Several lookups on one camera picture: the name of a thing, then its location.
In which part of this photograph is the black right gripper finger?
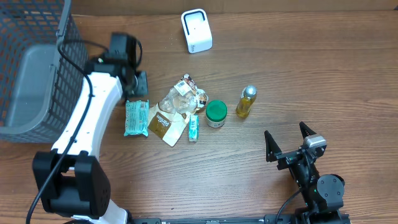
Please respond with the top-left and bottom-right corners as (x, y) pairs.
(299, 121), (316, 139)
(264, 131), (282, 162)

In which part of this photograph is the yellow dish soap bottle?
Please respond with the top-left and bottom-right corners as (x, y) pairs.
(236, 85), (257, 118)

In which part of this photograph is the teal wet wipes pack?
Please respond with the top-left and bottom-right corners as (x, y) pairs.
(124, 100), (149, 137)

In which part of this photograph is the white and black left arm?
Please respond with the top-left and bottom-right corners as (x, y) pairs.
(25, 32), (148, 223)

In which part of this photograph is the brown Panfree bread bag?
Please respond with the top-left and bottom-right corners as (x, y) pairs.
(148, 73), (208, 147)

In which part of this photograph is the green lid Knorr jar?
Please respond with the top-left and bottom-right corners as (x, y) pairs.
(205, 100), (228, 128)

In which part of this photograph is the grey plastic mesh basket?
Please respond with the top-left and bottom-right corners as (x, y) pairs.
(1, 0), (83, 142)

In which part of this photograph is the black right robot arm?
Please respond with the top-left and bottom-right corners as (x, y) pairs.
(264, 122), (350, 223)

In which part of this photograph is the white barcode scanner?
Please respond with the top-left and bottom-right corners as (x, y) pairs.
(181, 9), (213, 54)

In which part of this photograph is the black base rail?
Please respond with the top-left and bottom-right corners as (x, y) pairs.
(74, 213), (352, 224)

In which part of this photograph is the small Kleenex tissue pack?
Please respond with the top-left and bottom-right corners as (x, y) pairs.
(188, 114), (199, 142)

